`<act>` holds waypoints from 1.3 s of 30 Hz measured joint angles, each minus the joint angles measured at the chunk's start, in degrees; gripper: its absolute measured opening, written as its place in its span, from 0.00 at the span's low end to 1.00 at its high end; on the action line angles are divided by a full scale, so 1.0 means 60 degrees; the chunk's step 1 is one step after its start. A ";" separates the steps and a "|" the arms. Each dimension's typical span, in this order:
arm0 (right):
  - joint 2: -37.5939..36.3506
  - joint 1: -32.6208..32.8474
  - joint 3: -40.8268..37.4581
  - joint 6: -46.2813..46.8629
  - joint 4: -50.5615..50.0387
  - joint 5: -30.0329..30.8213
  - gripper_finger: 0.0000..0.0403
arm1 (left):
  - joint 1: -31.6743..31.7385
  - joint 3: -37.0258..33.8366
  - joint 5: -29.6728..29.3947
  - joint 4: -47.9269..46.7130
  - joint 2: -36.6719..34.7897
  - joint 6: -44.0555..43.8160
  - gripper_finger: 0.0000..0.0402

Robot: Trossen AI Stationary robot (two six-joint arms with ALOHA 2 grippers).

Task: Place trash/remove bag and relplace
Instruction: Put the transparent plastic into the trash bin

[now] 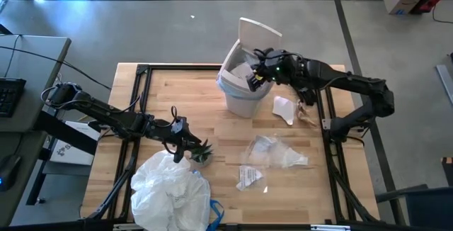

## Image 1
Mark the succulent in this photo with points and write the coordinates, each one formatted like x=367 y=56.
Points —
x=202 y=154

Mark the clear printed plastic bag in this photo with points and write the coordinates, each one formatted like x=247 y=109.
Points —
x=279 y=153

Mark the small printed clear bag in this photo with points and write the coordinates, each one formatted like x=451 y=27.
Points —
x=248 y=177

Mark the silver corner bracket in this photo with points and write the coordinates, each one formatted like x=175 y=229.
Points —
x=326 y=123

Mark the dark blue chair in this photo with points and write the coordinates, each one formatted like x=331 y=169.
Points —
x=424 y=206

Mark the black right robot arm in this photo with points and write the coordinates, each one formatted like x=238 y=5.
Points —
x=347 y=85

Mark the white printed box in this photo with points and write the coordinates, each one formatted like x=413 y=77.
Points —
x=74 y=149

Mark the black keyboard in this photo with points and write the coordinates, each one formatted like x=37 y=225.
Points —
x=10 y=96

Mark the black computer mouse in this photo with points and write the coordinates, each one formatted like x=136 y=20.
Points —
x=8 y=170

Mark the torn white paper piece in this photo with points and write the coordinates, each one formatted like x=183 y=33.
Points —
x=284 y=110

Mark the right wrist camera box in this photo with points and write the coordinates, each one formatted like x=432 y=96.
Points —
x=255 y=82

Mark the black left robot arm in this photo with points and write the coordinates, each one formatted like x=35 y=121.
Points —
x=102 y=112

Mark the crumpled tan clear wrapper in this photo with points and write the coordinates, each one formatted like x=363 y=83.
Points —
x=307 y=115

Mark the white swing bin lid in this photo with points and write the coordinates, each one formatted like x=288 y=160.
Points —
x=258 y=34

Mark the black aluminium table frame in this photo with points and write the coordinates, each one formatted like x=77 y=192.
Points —
x=170 y=68

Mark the large white plastic bag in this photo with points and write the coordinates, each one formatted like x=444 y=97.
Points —
x=170 y=195

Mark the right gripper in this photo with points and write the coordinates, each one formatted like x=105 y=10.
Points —
x=279 y=68

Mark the white plastic trash bin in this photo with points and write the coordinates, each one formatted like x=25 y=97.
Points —
x=242 y=107

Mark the blue plastic bin liner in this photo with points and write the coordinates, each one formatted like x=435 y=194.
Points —
x=230 y=88

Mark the grey metal bar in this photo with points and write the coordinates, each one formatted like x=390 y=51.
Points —
x=446 y=82

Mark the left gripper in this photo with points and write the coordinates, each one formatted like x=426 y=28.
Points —
x=173 y=132

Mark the grey desk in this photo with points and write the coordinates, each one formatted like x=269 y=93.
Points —
x=32 y=153
x=35 y=64

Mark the black glove with green cuff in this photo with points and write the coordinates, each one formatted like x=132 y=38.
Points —
x=308 y=98

